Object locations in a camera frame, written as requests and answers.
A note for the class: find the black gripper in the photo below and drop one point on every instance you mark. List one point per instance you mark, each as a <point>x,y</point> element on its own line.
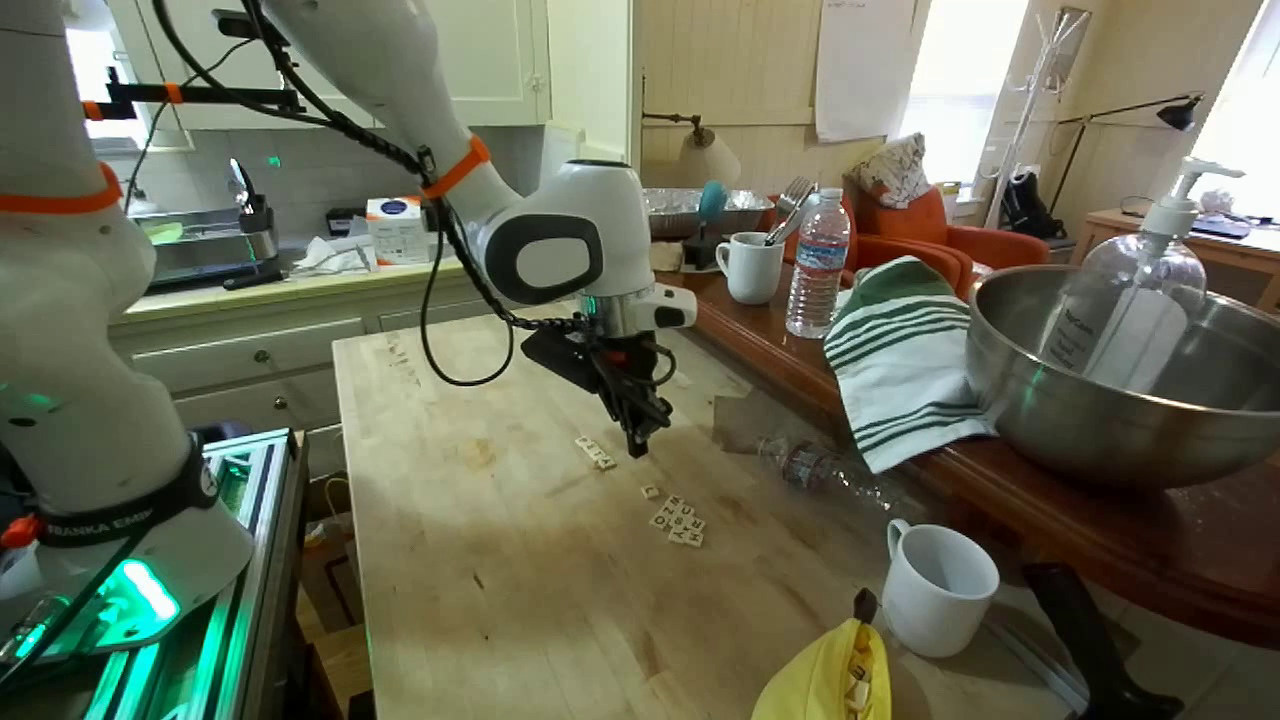
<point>616,368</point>

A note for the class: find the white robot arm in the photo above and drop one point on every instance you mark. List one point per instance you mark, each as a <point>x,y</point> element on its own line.
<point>127,508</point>

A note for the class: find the crushed plastic bottle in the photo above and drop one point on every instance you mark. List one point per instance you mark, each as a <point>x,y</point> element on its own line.
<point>824,473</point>

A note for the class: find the white ceramic mug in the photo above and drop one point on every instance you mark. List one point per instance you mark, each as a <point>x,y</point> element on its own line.
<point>749,266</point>

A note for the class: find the clear water bottle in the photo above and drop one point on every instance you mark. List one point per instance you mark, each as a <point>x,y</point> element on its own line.
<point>818,266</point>

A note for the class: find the green striped towel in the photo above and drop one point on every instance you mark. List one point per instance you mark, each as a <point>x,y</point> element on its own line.
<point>896,350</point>

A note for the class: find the orange armchair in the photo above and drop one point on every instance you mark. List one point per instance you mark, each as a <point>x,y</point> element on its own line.
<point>920,231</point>

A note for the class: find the yellow plastic bag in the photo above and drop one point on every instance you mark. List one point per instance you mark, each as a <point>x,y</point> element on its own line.
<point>838,677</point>

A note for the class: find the white mug near table edge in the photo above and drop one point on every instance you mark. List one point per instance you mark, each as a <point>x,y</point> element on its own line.
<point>939,589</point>

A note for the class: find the hand sanitizer pump bottle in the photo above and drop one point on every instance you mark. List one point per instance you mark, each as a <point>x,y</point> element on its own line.
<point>1134,298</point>

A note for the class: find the black desk lamp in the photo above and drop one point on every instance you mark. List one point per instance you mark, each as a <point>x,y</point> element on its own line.
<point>1144,113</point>

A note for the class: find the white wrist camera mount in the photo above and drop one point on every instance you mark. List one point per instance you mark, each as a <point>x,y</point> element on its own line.
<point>636,315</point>

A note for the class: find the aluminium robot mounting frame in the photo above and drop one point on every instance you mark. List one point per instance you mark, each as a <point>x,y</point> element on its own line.
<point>183,627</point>

